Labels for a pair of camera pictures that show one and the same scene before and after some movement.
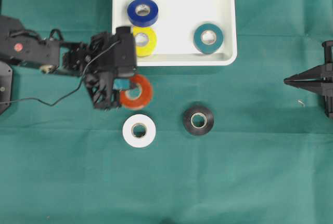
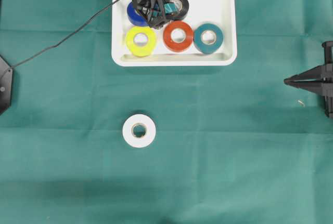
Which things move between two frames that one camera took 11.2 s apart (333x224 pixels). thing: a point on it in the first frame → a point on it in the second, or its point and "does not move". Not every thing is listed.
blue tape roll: (142, 21) does not move
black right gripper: (310, 79) does not move
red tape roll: (146, 93) → (177, 36)
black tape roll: (190, 127) → (185, 3)
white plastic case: (183, 3) does not move
